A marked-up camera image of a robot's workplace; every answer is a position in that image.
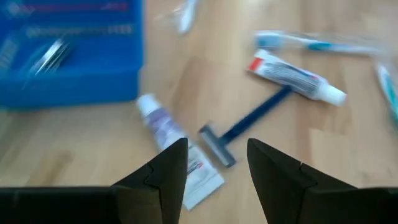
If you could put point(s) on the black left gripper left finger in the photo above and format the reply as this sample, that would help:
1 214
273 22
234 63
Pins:
168 174

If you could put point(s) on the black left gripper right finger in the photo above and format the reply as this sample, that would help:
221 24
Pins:
280 186

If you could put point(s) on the small white toothpaste tube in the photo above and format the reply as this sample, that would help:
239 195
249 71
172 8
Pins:
292 77
161 124

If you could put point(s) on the dark blue disposable razor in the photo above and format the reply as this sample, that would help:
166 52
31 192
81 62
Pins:
248 121

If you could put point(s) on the blue toothbrush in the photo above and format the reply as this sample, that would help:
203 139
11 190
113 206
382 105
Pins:
320 46

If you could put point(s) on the green toothbrush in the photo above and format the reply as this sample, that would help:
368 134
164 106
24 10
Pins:
390 90

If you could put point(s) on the white toothbrush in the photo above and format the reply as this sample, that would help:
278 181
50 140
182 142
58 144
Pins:
186 18

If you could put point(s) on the blue plastic basket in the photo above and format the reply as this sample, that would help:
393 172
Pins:
93 87

